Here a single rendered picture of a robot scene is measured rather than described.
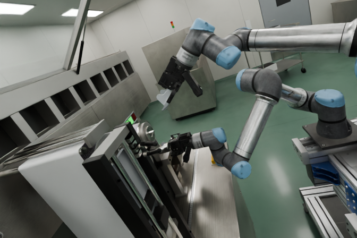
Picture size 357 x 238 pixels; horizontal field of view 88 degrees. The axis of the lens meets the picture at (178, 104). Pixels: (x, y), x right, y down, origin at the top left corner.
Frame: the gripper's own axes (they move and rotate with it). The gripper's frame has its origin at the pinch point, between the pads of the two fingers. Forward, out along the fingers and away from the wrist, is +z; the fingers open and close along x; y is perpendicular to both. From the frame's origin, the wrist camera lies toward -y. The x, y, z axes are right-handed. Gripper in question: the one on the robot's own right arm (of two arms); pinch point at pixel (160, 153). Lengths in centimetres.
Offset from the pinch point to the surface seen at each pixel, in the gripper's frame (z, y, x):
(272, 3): -190, 30, -444
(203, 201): -18.0, -19.0, 16.2
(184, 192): -8.4, -17.8, 10.7
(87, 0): 3, 80, -11
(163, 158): -7.3, 4.7, 11.3
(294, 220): -59, -109, -31
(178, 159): -6.4, -9.1, -4.0
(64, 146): 4, 36, 38
